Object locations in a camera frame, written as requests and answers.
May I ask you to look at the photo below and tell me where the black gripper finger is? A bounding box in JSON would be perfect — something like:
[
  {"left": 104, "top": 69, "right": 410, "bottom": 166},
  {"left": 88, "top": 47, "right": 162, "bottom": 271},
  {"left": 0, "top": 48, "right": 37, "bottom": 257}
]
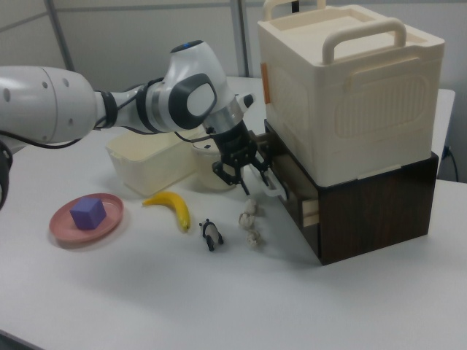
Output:
[
  {"left": 212, "top": 159, "right": 253, "bottom": 197},
  {"left": 247, "top": 152, "right": 273, "bottom": 184}
]

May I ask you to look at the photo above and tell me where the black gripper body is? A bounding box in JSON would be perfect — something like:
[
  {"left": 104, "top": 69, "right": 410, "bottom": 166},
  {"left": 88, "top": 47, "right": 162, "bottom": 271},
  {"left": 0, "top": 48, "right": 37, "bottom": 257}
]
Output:
[{"left": 209, "top": 118, "right": 259, "bottom": 166}]

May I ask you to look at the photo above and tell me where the brown drawer with white handle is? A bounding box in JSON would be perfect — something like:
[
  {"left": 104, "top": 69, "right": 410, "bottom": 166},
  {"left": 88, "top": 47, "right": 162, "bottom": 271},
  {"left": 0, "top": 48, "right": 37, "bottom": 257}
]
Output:
[{"left": 250, "top": 122, "right": 322, "bottom": 230}]

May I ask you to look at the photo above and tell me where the cream open plastic bin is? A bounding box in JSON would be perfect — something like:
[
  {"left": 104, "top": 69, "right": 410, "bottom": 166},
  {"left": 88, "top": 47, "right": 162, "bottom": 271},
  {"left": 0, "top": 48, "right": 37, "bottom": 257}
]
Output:
[{"left": 105, "top": 130, "right": 206, "bottom": 196}]

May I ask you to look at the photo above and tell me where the white lidded round container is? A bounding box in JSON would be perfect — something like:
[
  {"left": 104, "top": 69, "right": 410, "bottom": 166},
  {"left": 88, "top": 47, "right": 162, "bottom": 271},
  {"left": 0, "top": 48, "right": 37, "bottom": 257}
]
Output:
[{"left": 190, "top": 140, "right": 235, "bottom": 193}]

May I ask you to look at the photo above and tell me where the yellow banana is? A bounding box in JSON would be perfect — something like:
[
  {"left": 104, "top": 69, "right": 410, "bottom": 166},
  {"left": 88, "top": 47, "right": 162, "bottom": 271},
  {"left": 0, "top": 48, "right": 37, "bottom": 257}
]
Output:
[{"left": 142, "top": 190, "right": 192, "bottom": 234}]

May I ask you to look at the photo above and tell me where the small panda figurine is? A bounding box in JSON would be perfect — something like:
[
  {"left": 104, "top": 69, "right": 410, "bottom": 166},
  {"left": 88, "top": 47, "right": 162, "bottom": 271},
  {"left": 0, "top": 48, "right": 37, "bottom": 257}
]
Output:
[{"left": 198, "top": 217, "right": 225, "bottom": 253}]

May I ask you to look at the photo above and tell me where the dark brown wooden cabinet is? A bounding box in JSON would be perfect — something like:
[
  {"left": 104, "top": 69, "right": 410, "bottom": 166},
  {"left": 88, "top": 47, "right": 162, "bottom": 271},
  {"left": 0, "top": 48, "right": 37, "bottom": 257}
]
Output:
[{"left": 263, "top": 119, "right": 439, "bottom": 267}]

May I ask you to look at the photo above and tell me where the purple cube block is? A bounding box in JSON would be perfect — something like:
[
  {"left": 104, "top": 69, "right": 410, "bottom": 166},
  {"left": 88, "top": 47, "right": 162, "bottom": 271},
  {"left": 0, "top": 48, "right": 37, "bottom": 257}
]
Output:
[{"left": 69, "top": 196, "right": 108, "bottom": 232}]

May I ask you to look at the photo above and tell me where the pink round plate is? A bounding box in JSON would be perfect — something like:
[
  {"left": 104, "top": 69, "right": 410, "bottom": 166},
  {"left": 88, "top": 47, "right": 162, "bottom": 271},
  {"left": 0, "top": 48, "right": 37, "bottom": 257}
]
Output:
[{"left": 48, "top": 192, "right": 126, "bottom": 250}]

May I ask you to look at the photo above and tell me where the cream storage box with handles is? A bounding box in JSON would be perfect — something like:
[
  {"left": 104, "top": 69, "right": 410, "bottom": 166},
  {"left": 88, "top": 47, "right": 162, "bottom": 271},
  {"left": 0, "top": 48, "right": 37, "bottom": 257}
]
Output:
[{"left": 256, "top": 0, "right": 447, "bottom": 188}]

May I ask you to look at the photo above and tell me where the thin cable with plug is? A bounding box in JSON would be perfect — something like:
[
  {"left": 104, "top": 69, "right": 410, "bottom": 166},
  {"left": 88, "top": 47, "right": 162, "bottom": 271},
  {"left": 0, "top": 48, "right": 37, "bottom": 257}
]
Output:
[{"left": 442, "top": 144, "right": 460, "bottom": 182}]

